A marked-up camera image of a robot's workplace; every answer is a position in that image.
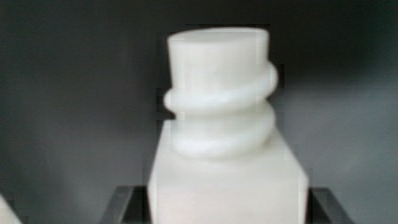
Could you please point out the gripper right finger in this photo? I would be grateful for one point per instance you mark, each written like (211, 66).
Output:
(326, 212)

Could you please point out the white leg with tag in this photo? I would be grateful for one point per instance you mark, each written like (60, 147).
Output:
(227, 179)

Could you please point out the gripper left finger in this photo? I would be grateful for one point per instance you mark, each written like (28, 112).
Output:
(127, 209)

